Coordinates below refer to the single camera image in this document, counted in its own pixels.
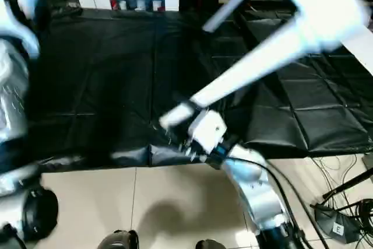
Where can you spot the white plastic table leg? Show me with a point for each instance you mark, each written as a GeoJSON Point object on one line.
{"type": "Point", "coordinates": [233, 1]}
{"type": "Point", "coordinates": [245, 74]}

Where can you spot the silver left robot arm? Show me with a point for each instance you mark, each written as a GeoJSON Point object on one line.
{"type": "Point", "coordinates": [14, 103]}

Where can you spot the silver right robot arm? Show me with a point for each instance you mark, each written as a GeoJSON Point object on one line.
{"type": "Point", "coordinates": [259, 196]}

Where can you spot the person's black shoes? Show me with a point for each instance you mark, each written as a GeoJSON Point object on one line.
{"type": "Point", "coordinates": [211, 244]}
{"type": "Point", "coordinates": [119, 240]}

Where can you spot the black metal table leg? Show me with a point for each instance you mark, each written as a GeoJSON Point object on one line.
{"type": "Point", "coordinates": [349, 183]}

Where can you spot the black power adapter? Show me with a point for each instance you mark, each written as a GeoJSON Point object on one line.
{"type": "Point", "coordinates": [335, 223]}

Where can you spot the black plastic mat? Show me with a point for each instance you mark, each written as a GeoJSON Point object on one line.
{"type": "Point", "coordinates": [105, 74]}

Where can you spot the grey small box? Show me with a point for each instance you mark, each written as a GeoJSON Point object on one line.
{"type": "Point", "coordinates": [368, 160]}

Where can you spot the red bottle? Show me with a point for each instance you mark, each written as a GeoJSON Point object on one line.
{"type": "Point", "coordinates": [115, 4]}

